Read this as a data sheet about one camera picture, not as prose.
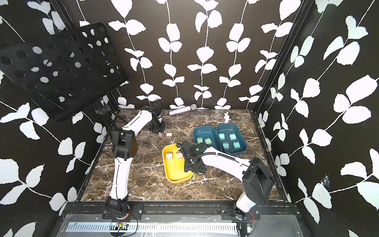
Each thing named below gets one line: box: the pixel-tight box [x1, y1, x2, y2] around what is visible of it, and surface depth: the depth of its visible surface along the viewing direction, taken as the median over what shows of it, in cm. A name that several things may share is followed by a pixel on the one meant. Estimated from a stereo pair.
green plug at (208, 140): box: [204, 137, 212, 146], surface depth 102 cm
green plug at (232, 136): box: [228, 132, 237, 141], surface depth 106 cm
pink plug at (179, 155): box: [176, 151, 184, 160], surface depth 94 cm
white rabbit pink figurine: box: [223, 111, 231, 124], surface depth 109 cm
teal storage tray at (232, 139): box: [216, 122, 248, 156], surface depth 103 cm
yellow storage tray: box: [161, 143, 194, 184], surface depth 93 cm
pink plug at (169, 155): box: [165, 152, 173, 160], surface depth 94 cm
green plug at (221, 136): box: [218, 132, 226, 141], surface depth 104 cm
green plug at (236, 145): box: [232, 140, 241, 150], surface depth 100 cm
